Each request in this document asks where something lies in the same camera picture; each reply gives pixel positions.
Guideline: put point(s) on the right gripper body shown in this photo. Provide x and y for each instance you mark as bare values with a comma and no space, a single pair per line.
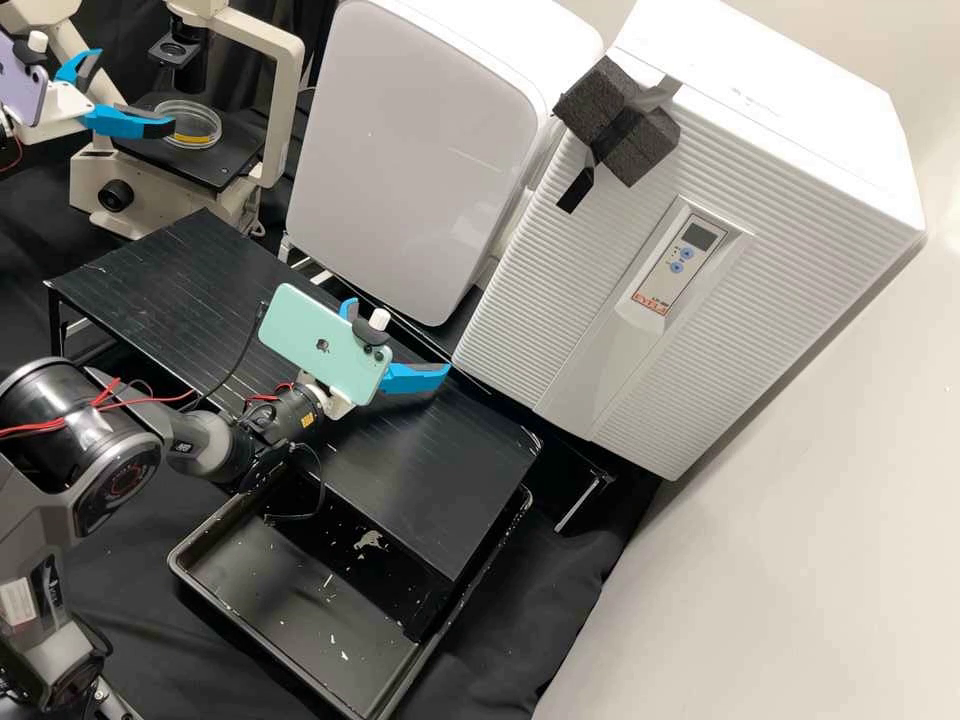
336,403

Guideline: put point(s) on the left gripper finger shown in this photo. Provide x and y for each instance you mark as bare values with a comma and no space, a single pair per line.
120,121
79,69

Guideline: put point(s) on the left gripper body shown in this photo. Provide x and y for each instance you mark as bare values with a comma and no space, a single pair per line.
66,101

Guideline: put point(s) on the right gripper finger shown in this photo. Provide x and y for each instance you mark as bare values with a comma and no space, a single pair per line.
409,381
350,309

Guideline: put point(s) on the petri dish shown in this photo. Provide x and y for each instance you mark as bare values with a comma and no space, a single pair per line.
196,120

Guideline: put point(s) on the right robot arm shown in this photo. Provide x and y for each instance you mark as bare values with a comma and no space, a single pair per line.
112,442

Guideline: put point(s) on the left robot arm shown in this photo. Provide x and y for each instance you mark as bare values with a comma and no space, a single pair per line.
6,124

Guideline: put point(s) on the cream microscope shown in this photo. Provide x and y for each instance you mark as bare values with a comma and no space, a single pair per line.
150,187

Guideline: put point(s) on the black platform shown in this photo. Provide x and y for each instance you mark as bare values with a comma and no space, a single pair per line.
581,457
187,300

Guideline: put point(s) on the white box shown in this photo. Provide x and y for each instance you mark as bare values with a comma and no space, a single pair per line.
420,150

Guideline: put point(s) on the black tray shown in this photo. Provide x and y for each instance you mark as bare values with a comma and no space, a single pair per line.
285,592

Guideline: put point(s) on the incubator door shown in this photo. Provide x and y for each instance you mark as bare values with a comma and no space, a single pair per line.
600,337

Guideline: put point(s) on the white incubator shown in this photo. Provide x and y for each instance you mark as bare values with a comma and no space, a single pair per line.
750,75

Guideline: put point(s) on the right wrist camera phone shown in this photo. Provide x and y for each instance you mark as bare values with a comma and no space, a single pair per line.
315,330

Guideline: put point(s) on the wrist camera phone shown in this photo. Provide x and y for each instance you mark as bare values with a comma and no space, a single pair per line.
22,79
315,330

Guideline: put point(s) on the left wrist camera phone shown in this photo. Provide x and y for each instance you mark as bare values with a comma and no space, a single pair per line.
22,79

